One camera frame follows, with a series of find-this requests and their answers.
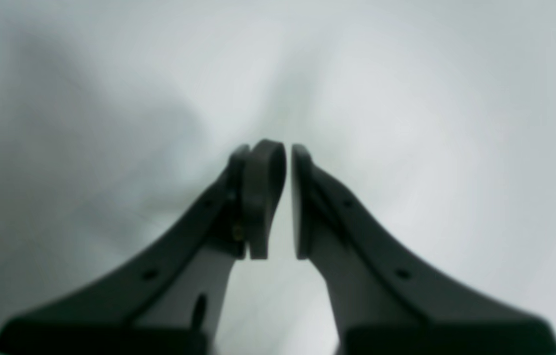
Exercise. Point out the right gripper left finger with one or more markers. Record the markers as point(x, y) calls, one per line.
point(167, 300)

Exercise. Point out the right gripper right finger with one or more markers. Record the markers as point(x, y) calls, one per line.
point(385, 299)

